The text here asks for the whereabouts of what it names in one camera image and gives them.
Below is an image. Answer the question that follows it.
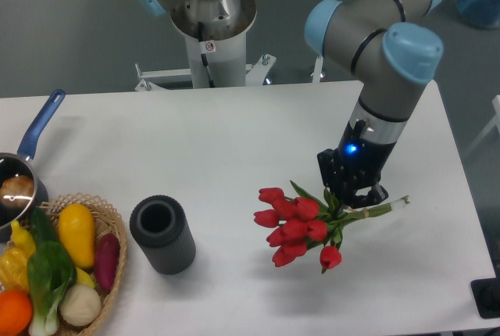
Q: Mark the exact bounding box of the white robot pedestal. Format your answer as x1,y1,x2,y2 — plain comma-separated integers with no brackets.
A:
134,0,282,93

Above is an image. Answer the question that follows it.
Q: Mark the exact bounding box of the yellow bell pepper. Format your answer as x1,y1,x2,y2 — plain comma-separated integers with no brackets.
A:
1,247,29,292

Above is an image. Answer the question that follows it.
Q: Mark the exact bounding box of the dark grey ribbed vase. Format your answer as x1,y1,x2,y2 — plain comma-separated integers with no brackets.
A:
129,195,196,275

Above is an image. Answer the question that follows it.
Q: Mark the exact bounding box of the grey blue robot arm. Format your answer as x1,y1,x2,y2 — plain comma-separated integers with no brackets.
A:
138,0,443,208

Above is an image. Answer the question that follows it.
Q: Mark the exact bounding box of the white garlic bulb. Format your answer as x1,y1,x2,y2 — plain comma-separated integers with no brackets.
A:
59,284,102,327

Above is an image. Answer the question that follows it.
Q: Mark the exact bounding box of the blue handled saucepan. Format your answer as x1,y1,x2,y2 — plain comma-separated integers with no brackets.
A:
1,89,66,243

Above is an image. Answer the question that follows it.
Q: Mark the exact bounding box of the purple sweet potato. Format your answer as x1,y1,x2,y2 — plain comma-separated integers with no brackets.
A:
94,234,120,292

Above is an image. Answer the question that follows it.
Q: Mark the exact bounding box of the yellow squash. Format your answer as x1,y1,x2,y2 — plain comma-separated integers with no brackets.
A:
58,203,95,270

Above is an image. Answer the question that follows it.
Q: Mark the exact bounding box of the brown food in pan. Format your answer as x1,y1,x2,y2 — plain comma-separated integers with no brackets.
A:
1,175,34,202

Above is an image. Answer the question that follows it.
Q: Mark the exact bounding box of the white chair frame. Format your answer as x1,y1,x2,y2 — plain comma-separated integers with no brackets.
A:
463,95,499,159

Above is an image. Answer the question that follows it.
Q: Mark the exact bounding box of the orange fruit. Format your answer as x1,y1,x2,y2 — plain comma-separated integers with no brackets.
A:
1,290,33,335

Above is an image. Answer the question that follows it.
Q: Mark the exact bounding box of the woven wicker basket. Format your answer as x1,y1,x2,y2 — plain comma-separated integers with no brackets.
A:
0,191,129,336

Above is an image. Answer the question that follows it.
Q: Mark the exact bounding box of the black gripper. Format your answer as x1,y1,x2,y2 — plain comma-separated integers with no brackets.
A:
317,120,395,209

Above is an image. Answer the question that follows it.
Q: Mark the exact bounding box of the green bok choy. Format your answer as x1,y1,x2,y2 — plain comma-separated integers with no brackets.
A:
27,241,76,335

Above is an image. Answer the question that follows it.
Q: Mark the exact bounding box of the red tulip bouquet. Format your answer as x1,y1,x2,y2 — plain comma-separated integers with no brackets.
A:
254,182,409,273

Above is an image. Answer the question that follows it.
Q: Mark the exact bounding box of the black device at table edge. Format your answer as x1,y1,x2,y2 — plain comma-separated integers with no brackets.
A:
470,278,499,319

